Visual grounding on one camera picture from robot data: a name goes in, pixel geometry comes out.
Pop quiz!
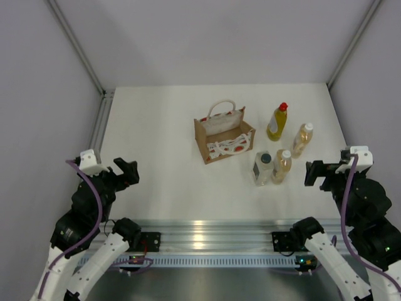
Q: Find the left aluminium frame post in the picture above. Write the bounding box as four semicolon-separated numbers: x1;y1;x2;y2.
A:
46;0;115;98

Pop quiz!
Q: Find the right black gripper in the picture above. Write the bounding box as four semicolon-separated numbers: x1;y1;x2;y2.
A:
305;160;364;225

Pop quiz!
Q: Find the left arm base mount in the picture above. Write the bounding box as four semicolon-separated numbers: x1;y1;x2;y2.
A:
128;232;161;253

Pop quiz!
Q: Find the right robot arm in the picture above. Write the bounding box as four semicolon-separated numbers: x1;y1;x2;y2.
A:
290;157;400;300

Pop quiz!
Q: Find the perforated cable duct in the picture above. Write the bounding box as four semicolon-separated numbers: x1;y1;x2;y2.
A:
61;255;314;268

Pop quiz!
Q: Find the right aluminium frame post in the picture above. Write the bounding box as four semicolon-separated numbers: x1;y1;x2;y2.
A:
326;0;385;91

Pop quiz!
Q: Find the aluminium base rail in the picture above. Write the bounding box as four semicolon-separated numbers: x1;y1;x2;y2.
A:
48;218;392;253

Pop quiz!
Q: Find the yellow bottle red cap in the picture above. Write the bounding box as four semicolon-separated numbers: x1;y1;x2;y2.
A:
266;102;288;142

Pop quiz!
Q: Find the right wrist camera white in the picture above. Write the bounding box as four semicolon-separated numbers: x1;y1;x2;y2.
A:
336;145;373;173

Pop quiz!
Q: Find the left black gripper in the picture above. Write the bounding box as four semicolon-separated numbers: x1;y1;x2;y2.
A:
78;157;138;223

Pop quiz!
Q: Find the aluminium frame post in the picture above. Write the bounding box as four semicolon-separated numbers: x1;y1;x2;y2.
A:
326;0;385;91
46;0;115;98

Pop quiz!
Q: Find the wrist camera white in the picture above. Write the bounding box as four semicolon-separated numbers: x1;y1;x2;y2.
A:
77;149;110;176
336;145;373;173

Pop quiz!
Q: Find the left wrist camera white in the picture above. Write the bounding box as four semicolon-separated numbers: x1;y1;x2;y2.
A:
77;149;110;176

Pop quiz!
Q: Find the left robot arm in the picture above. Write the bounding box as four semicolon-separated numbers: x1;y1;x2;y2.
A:
31;155;142;300

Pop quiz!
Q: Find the watermelon print canvas bag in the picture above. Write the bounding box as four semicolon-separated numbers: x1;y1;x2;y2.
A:
194;99;256;164

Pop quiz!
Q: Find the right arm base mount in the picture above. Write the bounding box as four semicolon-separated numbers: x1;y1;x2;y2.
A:
271;231;302;256

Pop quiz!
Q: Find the square bottle dark cap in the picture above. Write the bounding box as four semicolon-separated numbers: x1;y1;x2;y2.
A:
252;151;273;186

